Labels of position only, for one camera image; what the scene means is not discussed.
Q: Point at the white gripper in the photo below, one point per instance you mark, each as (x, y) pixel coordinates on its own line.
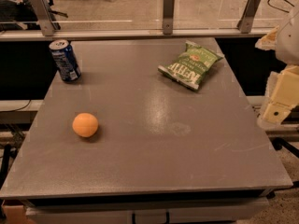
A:
(289, 42)

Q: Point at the blue pepsi can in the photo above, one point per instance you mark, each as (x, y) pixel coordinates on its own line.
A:
(64, 56)

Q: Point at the green chip bag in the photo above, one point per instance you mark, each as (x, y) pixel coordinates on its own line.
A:
(191, 66)

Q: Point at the white table base cabinet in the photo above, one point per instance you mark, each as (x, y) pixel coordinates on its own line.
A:
(212, 211)

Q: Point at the orange fruit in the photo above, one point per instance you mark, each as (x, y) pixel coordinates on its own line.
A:
(85, 124)

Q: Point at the right metal bracket post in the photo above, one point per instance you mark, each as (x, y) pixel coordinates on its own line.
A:
(246, 22)

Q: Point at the metal bracket post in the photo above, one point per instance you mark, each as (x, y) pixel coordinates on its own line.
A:
(47, 25)
(168, 16)
(246, 22)

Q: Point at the metal rail beam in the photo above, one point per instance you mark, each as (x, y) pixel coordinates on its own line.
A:
(36, 35)

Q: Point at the middle metal bracket post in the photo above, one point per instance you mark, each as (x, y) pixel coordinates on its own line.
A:
(168, 16)

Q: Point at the left metal bracket post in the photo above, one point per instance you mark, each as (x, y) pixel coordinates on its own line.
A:
(47, 25)

